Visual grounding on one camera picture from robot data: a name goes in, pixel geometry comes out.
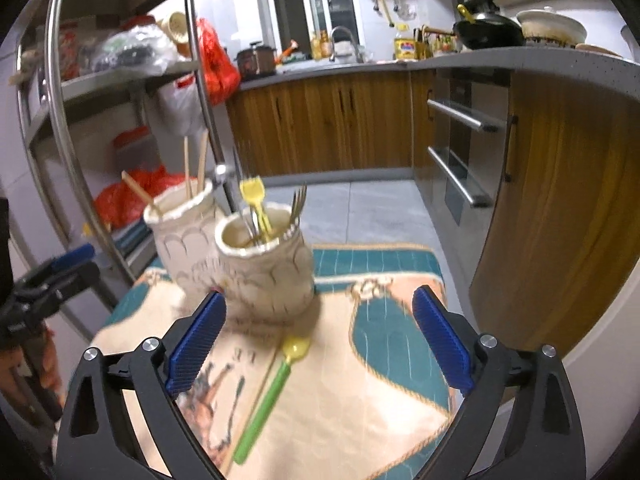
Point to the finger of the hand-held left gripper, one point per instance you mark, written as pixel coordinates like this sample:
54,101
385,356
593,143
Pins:
75,256
60,285

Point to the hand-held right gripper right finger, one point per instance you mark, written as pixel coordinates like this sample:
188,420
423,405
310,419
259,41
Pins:
442,340

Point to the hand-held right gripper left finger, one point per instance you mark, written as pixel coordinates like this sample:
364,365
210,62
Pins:
195,350

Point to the wooden chopstick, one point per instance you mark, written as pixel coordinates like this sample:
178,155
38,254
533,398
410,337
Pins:
202,165
187,170
142,195

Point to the white floral ceramic utensil holder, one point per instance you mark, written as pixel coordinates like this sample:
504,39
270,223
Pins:
265,280

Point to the slim metal utensil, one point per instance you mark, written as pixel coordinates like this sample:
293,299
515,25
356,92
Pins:
221,171

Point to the yellow plastic fork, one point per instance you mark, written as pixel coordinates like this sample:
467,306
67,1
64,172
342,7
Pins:
251,190

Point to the metal fork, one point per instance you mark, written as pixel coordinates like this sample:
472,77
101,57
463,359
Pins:
298,200

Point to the person's left hand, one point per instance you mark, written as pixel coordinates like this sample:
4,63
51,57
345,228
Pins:
52,360

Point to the red plastic bag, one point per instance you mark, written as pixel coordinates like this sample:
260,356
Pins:
135,190
215,65

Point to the printed table cloth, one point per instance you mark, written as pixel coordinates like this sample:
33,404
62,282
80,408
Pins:
350,385

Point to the red-lidded container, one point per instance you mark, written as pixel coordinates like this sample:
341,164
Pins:
131,147

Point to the metal storage rack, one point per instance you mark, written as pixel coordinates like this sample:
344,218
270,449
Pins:
60,110

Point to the white plastic bag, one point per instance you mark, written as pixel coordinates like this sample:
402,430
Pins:
180,105

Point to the built-in oven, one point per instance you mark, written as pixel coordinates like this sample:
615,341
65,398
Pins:
465,150

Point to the wooden kitchen cabinets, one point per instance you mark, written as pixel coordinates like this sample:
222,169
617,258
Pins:
560,185

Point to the clear plastic bag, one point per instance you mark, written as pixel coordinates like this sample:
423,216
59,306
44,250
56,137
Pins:
130,50

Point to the beige basket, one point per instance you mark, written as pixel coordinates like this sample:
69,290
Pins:
176,27

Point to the brown cooking pot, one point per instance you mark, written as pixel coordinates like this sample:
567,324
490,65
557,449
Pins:
257,60

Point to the grey kitchen countertop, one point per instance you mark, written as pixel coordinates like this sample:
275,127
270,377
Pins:
500,60

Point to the condiment bottles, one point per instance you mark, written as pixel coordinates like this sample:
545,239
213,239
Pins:
445,44

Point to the yellow oil bottle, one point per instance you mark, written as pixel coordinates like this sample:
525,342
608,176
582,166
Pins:
405,45

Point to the orange kitchen tool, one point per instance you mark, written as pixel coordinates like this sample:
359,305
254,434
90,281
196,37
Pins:
290,50

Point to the metal faucet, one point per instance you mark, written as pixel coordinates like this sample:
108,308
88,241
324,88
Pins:
345,42

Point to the black wok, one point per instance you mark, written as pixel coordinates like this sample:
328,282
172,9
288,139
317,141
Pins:
490,30

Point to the amber bottle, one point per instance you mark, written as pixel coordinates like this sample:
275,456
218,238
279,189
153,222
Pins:
321,46

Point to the white casserole pot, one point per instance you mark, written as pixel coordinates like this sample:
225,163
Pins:
550,25

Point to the dark glass door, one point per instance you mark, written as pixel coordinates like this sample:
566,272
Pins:
320,0

